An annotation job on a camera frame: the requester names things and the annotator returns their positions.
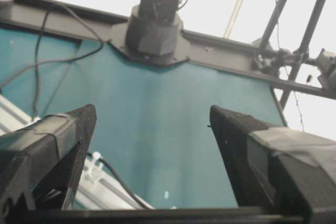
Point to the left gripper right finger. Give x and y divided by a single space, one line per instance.
276 167

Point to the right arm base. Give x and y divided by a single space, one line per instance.
144 40

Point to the black camera stand frame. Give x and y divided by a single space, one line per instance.
281 67

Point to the aluminium extrusion rail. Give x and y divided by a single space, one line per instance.
97 189

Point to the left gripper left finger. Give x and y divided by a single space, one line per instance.
41 164

